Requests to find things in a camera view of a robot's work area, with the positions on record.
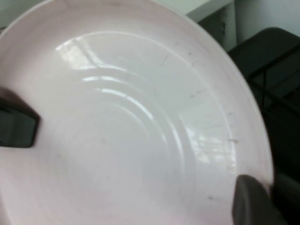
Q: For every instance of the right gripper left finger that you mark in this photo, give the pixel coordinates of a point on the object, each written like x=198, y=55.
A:
x=250, y=206

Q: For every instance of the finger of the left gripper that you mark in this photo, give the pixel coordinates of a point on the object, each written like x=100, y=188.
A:
x=16, y=124

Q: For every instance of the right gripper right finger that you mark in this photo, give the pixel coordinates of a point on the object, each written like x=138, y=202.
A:
x=289, y=194

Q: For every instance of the white cabinet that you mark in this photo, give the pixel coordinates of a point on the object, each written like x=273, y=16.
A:
x=257, y=16

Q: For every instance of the pink plate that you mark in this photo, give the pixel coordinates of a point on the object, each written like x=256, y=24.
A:
x=129, y=129

